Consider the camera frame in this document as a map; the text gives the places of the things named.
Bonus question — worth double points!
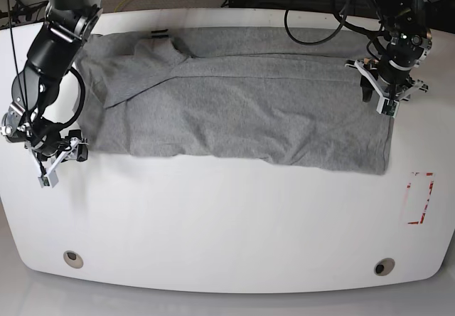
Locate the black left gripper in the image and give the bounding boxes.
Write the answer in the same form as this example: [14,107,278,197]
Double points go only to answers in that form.
[360,58,414,102]

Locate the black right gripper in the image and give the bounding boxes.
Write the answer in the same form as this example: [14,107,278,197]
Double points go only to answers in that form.
[32,123,88,162]

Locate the grey T-shirt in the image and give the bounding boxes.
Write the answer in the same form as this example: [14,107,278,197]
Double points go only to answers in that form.
[75,27,393,175]

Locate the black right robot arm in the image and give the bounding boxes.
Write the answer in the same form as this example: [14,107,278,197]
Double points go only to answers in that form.
[1,0,102,162]

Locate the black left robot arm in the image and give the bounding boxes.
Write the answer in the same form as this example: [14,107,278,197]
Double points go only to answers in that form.
[355,0,432,109]

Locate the red tape rectangle marking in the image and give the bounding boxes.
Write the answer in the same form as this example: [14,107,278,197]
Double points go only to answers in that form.
[404,172,435,225]

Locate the black tripod stand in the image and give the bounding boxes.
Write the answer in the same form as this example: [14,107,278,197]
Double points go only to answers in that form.
[1,0,48,30]

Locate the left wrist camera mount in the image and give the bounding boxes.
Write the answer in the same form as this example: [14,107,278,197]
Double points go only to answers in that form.
[345,58,429,118]

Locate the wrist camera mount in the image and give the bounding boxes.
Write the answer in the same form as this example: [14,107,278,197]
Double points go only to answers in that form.
[28,136,86,188]
[345,58,429,118]

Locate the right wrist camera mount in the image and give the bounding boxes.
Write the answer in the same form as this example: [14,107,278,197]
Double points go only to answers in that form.
[28,136,86,188]

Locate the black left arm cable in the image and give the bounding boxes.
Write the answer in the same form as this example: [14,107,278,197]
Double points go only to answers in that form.
[283,0,392,64]

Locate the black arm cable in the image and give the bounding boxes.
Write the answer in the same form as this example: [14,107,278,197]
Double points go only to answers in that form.
[0,0,87,132]
[283,0,392,64]

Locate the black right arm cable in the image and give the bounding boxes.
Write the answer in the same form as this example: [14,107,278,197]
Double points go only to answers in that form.
[0,0,87,132]

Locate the left table cable grommet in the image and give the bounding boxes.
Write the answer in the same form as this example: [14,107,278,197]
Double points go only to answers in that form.
[63,251,84,269]

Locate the table cable grommet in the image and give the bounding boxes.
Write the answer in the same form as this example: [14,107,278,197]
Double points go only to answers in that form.
[374,258,395,276]
[63,251,84,269]

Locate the right table cable grommet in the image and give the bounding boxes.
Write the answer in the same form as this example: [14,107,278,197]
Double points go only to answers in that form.
[374,258,395,276]

